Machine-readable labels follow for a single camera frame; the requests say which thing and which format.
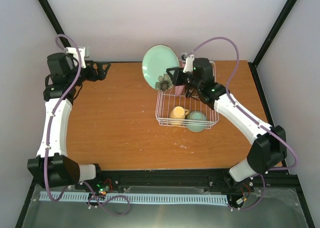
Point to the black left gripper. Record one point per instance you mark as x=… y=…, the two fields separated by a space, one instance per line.
x=101 y=75

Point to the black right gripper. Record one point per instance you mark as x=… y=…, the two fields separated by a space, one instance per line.
x=173 y=77

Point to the pink bear plate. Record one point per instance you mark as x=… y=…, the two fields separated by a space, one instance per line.
x=179 y=90

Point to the green flower plate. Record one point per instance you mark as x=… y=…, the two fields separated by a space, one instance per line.
x=155 y=63

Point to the yellow mug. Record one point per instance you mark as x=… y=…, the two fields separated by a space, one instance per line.
x=177 y=116

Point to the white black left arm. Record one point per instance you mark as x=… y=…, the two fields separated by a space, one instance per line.
x=51 y=165

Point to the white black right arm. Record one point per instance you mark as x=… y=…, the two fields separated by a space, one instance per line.
x=268 y=143

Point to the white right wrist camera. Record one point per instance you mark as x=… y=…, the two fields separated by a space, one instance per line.
x=187 y=61

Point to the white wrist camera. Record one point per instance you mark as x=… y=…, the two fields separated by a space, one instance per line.
x=187 y=61
x=79 y=56

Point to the white wire dish rack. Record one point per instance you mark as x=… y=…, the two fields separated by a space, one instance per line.
x=166 y=102

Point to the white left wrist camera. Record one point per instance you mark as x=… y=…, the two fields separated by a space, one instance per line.
x=79 y=56

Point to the black left frame post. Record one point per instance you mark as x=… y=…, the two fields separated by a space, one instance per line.
x=56 y=26

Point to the black frame post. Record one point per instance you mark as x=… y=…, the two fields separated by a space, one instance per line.
x=56 y=26
x=285 y=11

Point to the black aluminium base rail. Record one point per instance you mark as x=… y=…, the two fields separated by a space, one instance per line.
x=213 y=180

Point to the light blue cable duct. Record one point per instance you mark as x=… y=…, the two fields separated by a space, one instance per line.
x=154 y=199

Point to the black right frame post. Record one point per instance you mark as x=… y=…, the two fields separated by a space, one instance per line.
x=285 y=11

